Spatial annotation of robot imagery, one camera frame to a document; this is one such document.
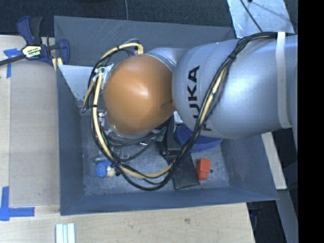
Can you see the pale wood board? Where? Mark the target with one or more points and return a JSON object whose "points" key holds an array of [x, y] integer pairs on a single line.
{"points": [[33, 135]]}

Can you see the blue and cream toy figure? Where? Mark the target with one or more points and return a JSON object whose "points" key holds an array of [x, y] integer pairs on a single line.
{"points": [[102, 169]]}

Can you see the grey metal bin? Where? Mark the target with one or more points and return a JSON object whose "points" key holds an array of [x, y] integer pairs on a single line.
{"points": [[71, 148]]}

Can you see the red-orange small block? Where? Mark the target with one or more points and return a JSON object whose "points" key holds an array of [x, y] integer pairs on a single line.
{"points": [[203, 168]]}

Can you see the blue bowl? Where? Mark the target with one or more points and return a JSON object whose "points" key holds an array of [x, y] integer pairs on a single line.
{"points": [[182, 135]]}

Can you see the dark green flat block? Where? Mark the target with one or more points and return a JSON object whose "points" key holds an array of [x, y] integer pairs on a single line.
{"points": [[186, 173]]}

